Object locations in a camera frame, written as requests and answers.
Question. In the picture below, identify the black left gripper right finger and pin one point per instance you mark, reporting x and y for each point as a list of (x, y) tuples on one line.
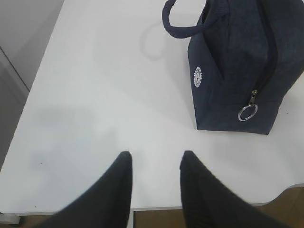
[(207, 203)]

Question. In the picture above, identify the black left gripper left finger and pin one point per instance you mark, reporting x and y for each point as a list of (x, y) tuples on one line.
[(106, 204)]

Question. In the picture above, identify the navy blue lunch bag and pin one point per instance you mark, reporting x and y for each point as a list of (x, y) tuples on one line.
[(244, 56)]

